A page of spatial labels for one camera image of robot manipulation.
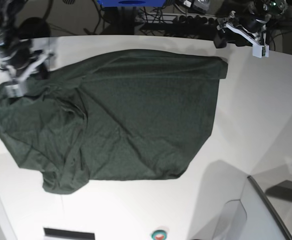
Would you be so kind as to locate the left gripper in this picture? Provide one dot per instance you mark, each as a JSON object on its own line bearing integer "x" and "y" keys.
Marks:
{"x": 250, "y": 22}

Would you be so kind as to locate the blue box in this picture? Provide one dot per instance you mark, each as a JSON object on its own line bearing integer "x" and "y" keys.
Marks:
{"x": 131, "y": 3}

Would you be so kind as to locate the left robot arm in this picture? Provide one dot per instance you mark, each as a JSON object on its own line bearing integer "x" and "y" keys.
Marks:
{"x": 273, "y": 7}

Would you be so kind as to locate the red green emergency button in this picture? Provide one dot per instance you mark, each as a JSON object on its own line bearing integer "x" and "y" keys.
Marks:
{"x": 159, "y": 235}

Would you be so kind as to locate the dark green t-shirt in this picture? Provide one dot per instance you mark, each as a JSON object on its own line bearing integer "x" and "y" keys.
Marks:
{"x": 121, "y": 116}

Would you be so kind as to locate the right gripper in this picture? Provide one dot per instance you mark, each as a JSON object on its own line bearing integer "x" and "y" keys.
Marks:
{"x": 15, "y": 49}

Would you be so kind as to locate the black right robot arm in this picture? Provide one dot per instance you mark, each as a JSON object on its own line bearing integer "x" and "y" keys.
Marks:
{"x": 8, "y": 11}

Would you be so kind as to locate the black power strip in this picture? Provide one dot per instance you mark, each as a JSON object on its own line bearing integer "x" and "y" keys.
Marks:
{"x": 196, "y": 20}

